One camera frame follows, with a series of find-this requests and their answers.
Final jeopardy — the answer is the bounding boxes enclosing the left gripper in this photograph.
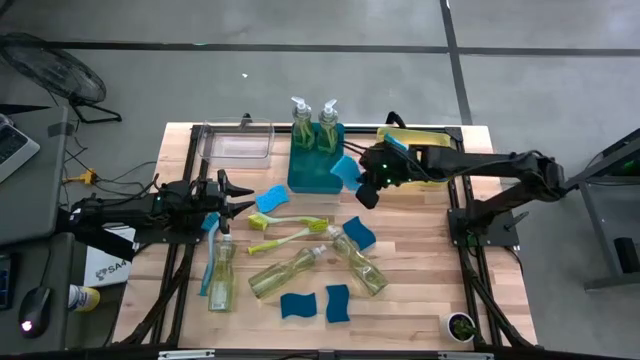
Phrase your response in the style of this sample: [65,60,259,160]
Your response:
[192,168,258,235]

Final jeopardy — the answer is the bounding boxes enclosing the small blue dish brush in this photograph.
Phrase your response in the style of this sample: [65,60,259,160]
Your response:
[383,132,410,153]

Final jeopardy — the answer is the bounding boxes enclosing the blue scrub sponge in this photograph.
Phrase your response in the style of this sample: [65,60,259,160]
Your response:
[324,283,351,324]
[279,291,319,320]
[342,215,377,252]
[329,154,364,194]
[254,183,291,215]

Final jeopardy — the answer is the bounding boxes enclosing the white green dish brush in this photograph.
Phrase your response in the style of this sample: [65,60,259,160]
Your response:
[247,211,324,232]

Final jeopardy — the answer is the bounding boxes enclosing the yellow-green dish brush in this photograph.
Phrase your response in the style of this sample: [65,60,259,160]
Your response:
[246,218,331,256]

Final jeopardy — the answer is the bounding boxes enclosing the clear green soap pump bottle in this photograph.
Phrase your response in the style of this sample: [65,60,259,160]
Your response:
[327,224,390,297]
[207,232,237,314]
[290,95,317,151]
[317,98,341,155]
[247,243,329,300]

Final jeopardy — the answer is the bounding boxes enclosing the clear plastic bin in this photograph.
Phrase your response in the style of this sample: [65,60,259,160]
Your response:
[197,117,276,170]

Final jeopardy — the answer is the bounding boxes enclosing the yellow translucent plastic bin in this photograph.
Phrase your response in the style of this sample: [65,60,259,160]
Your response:
[375,125,454,187]

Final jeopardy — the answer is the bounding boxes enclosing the long light-blue dish brush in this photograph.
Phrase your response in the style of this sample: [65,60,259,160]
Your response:
[198,212,224,297]

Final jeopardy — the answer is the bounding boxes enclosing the teal plastic bin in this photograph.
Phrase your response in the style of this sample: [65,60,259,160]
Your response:
[287,122,347,195]

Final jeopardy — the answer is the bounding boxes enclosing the white cardboard box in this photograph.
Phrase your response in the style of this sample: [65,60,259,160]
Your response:
[82,224,139,289]

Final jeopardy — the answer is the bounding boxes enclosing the white yellow spray can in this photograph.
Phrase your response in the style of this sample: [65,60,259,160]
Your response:
[67,283,101,313]

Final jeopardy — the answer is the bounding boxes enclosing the plant in white pot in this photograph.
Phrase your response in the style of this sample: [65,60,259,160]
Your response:
[439,311,477,345]

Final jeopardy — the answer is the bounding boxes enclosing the dark grey desk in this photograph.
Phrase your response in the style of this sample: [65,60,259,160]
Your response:
[0,232,76,354]

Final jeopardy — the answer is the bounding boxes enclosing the black metal beam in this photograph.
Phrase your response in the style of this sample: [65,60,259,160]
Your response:
[551,128,640,200]

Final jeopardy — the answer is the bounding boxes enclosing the black floor fan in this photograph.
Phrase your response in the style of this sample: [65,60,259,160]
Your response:
[0,32,124,125]

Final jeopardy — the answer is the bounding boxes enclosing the black computer mouse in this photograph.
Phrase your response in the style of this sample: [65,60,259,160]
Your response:
[18,285,53,340]

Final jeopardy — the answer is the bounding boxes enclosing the grey laptop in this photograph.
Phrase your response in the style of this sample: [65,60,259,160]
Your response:
[0,113,41,184]

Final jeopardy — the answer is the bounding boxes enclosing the grey side table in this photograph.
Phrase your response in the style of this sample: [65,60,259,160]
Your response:
[579,177,640,292]

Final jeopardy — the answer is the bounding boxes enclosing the black keyboard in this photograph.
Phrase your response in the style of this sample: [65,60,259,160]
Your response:
[0,252,14,312]

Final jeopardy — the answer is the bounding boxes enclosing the black box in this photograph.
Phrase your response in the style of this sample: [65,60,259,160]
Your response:
[613,236,640,275]

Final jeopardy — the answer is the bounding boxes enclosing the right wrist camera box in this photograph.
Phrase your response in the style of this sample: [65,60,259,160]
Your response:
[354,182,381,211]

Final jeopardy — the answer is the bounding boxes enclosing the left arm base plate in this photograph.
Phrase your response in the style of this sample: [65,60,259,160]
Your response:
[130,222,207,247]

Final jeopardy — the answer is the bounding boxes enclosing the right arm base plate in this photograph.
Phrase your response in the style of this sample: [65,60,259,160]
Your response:
[446,206,530,250]

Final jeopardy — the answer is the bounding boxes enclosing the black flat strap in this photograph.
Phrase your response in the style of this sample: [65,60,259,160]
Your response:
[54,208,137,262]

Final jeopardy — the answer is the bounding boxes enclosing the yellow cable connector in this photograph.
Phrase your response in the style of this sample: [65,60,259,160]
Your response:
[62,168,99,186]

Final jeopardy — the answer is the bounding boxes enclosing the silver metal bracket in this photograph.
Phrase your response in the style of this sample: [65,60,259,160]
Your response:
[437,351,495,360]
[157,349,216,360]

